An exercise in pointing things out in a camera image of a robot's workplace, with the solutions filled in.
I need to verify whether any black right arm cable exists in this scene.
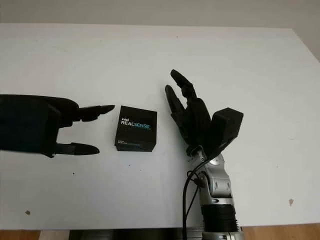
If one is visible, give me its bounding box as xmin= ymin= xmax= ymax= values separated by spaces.
xmin=182 ymin=154 xmax=211 ymax=240

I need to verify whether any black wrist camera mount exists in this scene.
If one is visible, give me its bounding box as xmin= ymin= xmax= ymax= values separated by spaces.
xmin=206 ymin=107 xmax=245 ymax=160
xmin=0 ymin=94 xmax=61 ymax=159

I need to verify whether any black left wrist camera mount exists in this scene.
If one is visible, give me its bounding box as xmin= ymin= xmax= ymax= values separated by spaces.
xmin=0 ymin=94 xmax=61 ymax=159

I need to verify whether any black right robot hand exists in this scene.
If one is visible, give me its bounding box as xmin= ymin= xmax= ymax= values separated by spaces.
xmin=164 ymin=69 xmax=213 ymax=148

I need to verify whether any dark robot torso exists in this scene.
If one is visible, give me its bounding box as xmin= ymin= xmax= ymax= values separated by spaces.
xmin=68 ymin=227 xmax=203 ymax=240

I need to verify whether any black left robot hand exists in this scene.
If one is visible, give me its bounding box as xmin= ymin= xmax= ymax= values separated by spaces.
xmin=44 ymin=96 xmax=116 ymax=156

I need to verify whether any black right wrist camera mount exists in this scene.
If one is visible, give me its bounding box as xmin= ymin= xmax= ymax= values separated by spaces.
xmin=206 ymin=107 xmax=245 ymax=160

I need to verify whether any black RealSense box lid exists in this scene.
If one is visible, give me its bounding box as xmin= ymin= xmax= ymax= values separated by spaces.
xmin=114 ymin=105 xmax=158 ymax=151

